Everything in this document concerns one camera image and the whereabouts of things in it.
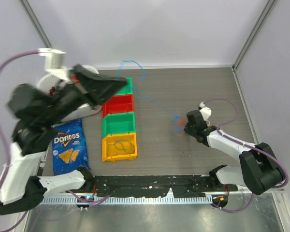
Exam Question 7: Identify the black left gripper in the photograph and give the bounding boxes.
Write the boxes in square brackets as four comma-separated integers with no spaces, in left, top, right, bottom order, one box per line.
[42,63,128,126]

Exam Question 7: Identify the orange wire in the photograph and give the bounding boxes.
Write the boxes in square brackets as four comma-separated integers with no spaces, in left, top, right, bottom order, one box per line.
[173,117,187,138]

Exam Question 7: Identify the blue wire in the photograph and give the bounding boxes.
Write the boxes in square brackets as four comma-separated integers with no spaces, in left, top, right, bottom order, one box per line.
[117,59,187,136]
[107,140,135,155]

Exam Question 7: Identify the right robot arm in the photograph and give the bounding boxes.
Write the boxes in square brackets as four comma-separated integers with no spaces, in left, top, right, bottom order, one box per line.
[184,107,287,195]

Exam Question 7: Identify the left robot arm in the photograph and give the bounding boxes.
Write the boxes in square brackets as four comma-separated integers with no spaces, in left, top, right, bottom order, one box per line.
[0,64,128,215]

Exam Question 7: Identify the red bin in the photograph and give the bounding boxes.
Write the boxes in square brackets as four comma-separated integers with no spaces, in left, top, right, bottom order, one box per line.
[102,94,134,117]

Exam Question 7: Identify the far green bin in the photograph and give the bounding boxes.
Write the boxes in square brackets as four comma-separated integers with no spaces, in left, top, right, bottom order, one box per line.
[111,77,133,95]

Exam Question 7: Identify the green bin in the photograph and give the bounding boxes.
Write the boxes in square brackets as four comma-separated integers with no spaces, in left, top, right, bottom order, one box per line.
[102,112,136,138]
[111,77,133,95]

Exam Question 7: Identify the near green bin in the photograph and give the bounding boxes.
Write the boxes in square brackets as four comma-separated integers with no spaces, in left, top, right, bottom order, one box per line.
[102,112,136,138]

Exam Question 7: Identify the dark red toy grapes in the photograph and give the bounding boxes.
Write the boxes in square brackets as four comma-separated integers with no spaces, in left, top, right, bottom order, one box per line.
[49,87,56,96]

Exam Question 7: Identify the white plastic basket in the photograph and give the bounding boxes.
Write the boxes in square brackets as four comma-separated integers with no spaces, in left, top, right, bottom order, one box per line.
[37,72,102,123]

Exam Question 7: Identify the yellow bin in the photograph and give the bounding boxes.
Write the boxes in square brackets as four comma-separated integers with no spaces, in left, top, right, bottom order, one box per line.
[101,132,138,162]

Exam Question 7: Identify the blue Doritos bag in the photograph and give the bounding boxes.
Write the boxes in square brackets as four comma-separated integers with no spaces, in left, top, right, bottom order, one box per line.
[52,118,90,175]

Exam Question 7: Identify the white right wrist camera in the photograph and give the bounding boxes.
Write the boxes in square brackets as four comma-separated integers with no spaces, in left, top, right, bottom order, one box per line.
[199,102,212,120]

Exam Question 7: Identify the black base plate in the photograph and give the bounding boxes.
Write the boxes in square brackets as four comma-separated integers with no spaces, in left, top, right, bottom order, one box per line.
[65,174,239,198]

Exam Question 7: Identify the white slotted cable duct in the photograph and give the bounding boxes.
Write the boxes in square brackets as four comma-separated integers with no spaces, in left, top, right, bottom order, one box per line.
[40,194,213,205]

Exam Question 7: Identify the left aluminium frame post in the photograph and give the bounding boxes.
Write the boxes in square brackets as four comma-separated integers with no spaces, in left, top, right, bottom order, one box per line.
[19,0,52,48]

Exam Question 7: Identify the aluminium frame post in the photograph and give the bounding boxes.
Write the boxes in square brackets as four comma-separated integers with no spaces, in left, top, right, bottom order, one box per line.
[232,0,277,72]
[19,0,52,48]

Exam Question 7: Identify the right aluminium frame post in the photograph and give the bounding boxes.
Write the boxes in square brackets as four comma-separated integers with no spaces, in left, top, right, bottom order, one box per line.
[232,0,277,72]

